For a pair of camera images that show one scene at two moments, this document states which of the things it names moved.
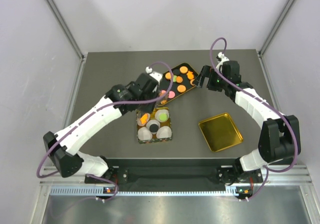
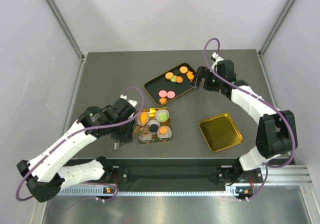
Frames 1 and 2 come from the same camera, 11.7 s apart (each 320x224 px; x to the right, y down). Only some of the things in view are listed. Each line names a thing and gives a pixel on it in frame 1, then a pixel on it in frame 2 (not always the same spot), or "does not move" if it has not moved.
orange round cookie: [144, 117] → [144, 130]
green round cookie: [163, 117] does not move
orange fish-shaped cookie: [144, 119] does not move
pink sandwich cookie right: [171, 94] does not move
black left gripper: [149, 108] → [127, 136]
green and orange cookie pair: [178, 79] does not move
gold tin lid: [220, 132] does not move
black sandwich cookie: [153, 128] does not move
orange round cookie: [181, 88] → [163, 130]
